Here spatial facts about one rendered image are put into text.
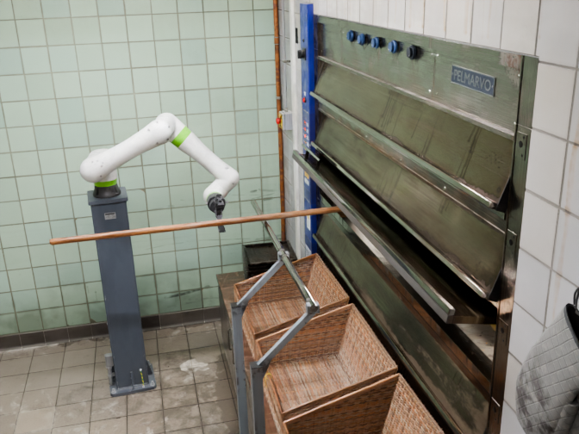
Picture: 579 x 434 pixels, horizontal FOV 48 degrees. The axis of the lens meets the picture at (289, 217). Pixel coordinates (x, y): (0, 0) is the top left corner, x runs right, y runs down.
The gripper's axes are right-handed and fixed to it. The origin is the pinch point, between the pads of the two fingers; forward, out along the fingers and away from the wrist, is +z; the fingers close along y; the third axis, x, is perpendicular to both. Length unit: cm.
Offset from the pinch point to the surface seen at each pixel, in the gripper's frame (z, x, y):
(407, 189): 91, -57, -39
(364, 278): 49, -57, 17
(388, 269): 77, -57, -1
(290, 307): -8, -36, 59
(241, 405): 50, 1, 74
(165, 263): -112, 27, 72
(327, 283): 9, -52, 38
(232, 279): -54, -10, 61
